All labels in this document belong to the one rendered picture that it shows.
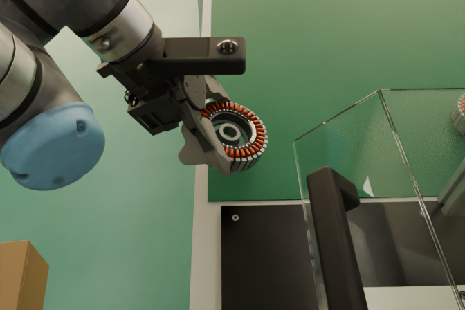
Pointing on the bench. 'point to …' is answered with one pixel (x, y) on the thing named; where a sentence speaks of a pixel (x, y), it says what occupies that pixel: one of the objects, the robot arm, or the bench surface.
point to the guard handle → (335, 238)
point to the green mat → (328, 61)
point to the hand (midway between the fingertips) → (232, 135)
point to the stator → (216, 117)
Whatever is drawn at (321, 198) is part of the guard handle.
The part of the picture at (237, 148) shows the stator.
